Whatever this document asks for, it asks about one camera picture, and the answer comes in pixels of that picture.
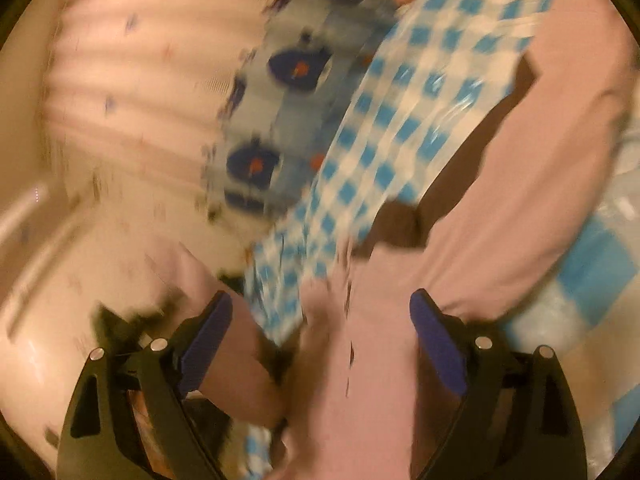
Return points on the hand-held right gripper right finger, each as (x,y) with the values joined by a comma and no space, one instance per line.
(437,345)

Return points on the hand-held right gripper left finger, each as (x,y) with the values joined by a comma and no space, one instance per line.
(205,345)

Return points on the pink and brown garment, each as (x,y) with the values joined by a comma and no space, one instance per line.
(525,200)

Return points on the black cloth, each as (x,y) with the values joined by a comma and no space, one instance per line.
(116,325)

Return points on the blue white checkered bed sheet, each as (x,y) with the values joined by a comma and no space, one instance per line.
(390,125)

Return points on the light blue printed pillow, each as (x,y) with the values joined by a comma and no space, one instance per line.
(280,127)

